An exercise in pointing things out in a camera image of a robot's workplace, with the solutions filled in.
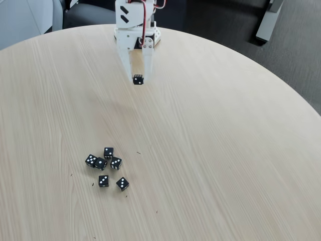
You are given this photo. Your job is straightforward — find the black dice white pips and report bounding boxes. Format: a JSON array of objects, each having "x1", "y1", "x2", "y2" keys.
[
  {"x1": 132, "y1": 73, "x2": 145, "y2": 86},
  {"x1": 94, "y1": 157, "x2": 108, "y2": 171},
  {"x1": 103, "y1": 147, "x2": 115, "y2": 160},
  {"x1": 115, "y1": 177, "x2": 130, "y2": 192},
  {"x1": 98, "y1": 175, "x2": 110, "y2": 188},
  {"x1": 109, "y1": 156, "x2": 123, "y2": 171},
  {"x1": 85, "y1": 154, "x2": 99, "y2": 167}
]

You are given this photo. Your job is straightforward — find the dark grey chair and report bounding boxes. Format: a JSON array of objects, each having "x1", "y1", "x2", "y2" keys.
[{"x1": 62, "y1": 2, "x2": 118, "y2": 30}]

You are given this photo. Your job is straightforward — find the black upholstered seat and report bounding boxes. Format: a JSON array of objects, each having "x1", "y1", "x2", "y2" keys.
[{"x1": 160, "y1": 0, "x2": 268, "y2": 46}]

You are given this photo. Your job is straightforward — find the white panel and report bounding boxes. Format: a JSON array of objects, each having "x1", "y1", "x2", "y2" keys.
[{"x1": 0, "y1": 0, "x2": 63, "y2": 50}]

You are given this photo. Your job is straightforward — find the grey desk leg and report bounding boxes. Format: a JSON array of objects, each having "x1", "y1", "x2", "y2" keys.
[{"x1": 255, "y1": 0, "x2": 284, "y2": 43}]

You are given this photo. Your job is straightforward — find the red black servo cable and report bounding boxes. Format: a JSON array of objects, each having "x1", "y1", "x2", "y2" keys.
[{"x1": 136, "y1": 0, "x2": 168, "y2": 47}]

